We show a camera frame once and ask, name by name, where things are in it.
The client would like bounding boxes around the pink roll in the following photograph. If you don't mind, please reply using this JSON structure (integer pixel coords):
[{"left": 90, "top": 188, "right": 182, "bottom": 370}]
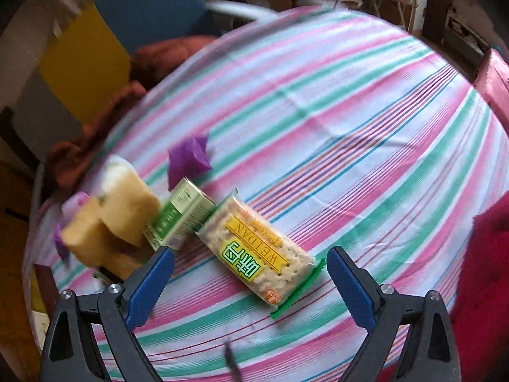
[{"left": 61, "top": 192, "right": 90, "bottom": 217}]

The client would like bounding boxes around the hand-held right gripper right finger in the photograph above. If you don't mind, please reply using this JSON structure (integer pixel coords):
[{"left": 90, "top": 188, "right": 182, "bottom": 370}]
[{"left": 326, "top": 246, "right": 462, "bottom": 382}]

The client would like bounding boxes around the pink-red blanket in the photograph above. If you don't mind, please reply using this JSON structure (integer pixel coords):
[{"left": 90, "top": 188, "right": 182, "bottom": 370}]
[{"left": 473, "top": 50, "right": 509, "bottom": 136}]

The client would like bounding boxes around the cracker packet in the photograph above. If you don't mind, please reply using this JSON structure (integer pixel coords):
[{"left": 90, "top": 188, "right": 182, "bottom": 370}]
[{"left": 194, "top": 189, "right": 327, "bottom": 320}]

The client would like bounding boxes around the black cable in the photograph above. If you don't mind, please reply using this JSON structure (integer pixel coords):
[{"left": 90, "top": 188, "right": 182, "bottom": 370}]
[{"left": 223, "top": 340, "right": 243, "bottom": 382}]

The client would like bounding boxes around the red garment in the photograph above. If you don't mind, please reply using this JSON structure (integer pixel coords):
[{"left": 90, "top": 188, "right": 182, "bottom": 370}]
[{"left": 453, "top": 197, "right": 509, "bottom": 382}]

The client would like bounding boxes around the yellow soft block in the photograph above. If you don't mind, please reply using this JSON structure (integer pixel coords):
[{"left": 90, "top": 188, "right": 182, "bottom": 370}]
[{"left": 61, "top": 196, "right": 146, "bottom": 281}]

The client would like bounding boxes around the red-brown blanket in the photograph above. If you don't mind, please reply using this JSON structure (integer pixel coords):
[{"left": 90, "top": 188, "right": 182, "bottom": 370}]
[{"left": 44, "top": 36, "right": 217, "bottom": 195}]

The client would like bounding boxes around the purple wrapper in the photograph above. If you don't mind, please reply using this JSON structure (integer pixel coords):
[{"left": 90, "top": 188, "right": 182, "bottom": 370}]
[{"left": 55, "top": 223, "right": 70, "bottom": 261}]

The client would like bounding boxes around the armchair with colourful cushions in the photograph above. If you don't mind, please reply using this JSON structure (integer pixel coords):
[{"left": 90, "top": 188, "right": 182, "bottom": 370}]
[{"left": 10, "top": 0, "right": 275, "bottom": 160}]

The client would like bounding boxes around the purple packet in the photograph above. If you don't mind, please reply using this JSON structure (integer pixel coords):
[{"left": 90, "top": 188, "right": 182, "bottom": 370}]
[{"left": 168, "top": 132, "right": 213, "bottom": 192}]

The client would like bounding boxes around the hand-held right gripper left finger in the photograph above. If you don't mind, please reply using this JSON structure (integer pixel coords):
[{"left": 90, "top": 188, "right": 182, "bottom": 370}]
[{"left": 40, "top": 246, "right": 176, "bottom": 382}]

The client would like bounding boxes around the green and white small box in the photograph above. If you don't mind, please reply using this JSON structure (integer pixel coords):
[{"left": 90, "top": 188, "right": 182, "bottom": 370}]
[{"left": 142, "top": 177, "right": 217, "bottom": 252}]

